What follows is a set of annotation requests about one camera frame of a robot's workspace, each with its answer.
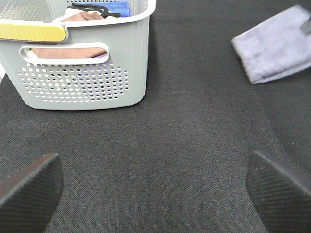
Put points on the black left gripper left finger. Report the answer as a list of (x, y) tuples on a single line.
[(29, 198)]

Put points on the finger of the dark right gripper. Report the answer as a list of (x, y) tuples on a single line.
[(306, 27)]

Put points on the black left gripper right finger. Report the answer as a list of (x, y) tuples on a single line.
[(280, 195)]

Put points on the lavender towel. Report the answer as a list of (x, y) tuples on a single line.
[(275, 48)]

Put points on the black table mat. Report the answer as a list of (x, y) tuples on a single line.
[(175, 162)]

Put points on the brown towel in basket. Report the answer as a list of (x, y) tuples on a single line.
[(75, 53)]

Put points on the grey perforated laundry basket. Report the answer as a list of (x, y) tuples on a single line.
[(117, 79)]

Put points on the blue towel in basket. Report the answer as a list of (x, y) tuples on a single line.
[(122, 7)]

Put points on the yellow ribbed basket handle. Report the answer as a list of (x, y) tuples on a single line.
[(39, 33)]

